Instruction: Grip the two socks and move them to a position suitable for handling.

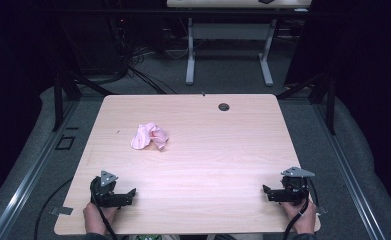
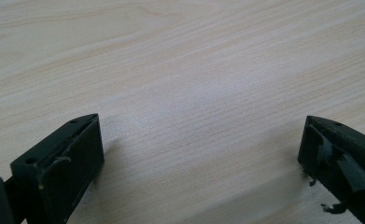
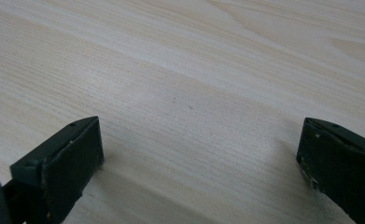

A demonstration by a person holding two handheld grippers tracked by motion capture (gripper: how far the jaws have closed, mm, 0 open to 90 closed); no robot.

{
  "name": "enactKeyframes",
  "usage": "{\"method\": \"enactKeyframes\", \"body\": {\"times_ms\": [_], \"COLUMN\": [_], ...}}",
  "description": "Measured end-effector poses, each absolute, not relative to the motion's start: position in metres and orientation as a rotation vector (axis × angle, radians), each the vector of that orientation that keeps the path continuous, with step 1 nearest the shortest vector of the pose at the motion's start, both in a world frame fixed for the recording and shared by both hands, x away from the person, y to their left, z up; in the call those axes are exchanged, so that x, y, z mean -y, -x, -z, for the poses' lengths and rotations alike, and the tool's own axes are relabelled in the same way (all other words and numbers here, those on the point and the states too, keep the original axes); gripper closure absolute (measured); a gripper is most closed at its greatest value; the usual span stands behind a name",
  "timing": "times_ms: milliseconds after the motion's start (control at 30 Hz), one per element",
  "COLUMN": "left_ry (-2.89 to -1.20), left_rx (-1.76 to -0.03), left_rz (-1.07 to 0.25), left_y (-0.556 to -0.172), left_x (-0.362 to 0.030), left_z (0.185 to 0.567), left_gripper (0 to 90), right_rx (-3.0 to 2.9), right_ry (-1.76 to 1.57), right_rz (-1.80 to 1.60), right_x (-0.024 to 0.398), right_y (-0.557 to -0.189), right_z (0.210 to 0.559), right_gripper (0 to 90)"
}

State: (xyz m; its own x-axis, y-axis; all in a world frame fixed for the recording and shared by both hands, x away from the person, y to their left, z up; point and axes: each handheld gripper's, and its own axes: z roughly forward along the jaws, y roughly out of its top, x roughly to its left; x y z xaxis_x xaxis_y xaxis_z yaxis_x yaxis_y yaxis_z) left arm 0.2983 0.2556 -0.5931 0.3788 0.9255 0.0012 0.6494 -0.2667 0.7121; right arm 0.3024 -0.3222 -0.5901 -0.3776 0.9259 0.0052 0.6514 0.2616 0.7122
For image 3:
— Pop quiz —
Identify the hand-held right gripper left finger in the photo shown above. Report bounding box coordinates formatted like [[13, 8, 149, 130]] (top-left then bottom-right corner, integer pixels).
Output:
[[3, 116, 105, 224]]

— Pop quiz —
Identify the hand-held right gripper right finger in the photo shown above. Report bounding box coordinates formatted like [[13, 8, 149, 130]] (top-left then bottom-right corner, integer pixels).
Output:
[[296, 117, 365, 224]]

